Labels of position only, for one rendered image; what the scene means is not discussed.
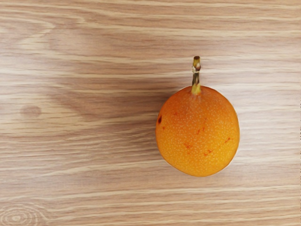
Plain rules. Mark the orange speckled fruit with stem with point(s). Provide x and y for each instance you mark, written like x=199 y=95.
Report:
x=197 y=134

